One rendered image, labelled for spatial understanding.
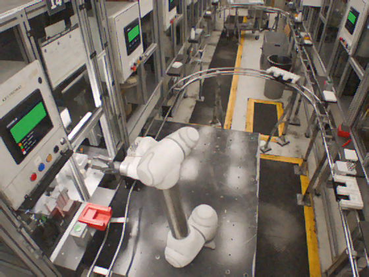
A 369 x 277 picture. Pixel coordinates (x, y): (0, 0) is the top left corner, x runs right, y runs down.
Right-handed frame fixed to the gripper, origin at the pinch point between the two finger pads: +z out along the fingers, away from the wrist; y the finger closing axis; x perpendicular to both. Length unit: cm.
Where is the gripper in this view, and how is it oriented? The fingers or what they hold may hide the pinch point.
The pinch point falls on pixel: (93, 162)
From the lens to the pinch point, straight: 183.2
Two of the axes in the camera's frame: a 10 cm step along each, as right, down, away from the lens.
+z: -9.7, -1.4, 1.8
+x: -2.3, 6.3, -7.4
